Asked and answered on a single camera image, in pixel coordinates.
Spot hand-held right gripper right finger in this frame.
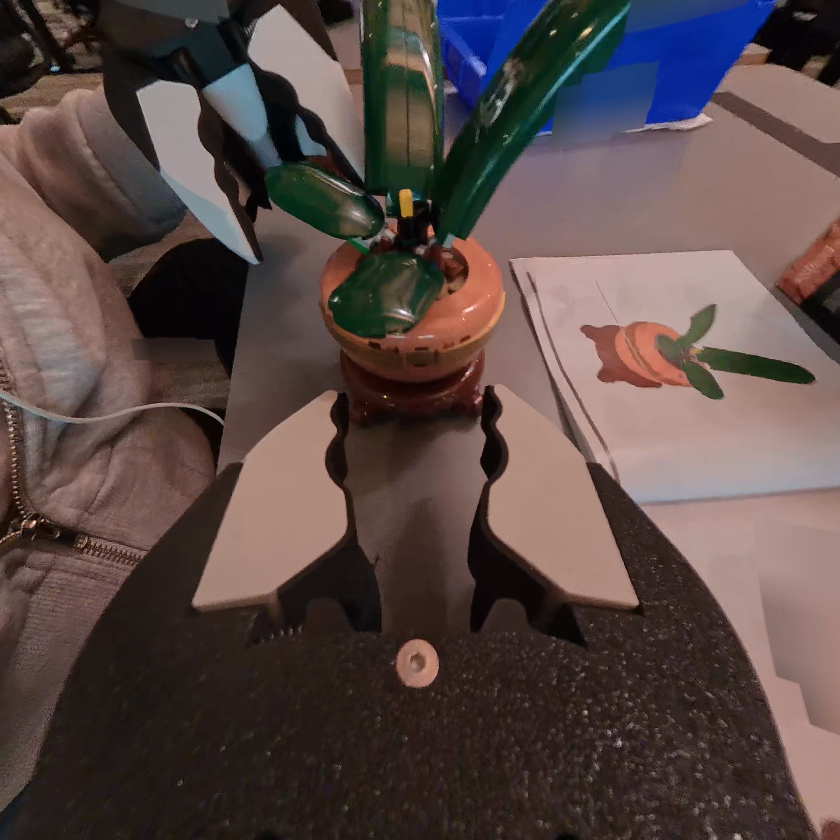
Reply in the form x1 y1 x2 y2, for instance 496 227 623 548
467 383 642 613

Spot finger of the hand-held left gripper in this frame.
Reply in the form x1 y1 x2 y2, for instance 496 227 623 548
134 82 265 265
249 5 366 188

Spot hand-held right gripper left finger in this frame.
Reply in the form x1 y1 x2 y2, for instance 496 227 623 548
191 388 360 619

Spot long dark green toy leaf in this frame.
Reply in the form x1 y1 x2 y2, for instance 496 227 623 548
360 0 447 196
435 0 632 248

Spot building instruction booklet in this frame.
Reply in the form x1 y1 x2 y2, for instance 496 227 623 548
509 248 840 815

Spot toy flower pot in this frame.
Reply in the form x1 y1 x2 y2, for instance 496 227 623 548
319 222 508 429

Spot grey desk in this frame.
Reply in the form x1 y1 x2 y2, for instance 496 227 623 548
217 59 840 840

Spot black orchid toy set box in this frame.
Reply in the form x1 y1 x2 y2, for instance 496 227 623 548
776 218 840 366

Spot white paper sheet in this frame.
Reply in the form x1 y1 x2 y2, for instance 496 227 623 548
620 113 714 135

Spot blue plastic bin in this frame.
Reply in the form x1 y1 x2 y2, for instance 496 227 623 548
435 0 780 137

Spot white cable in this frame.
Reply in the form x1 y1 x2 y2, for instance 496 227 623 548
0 386 228 425

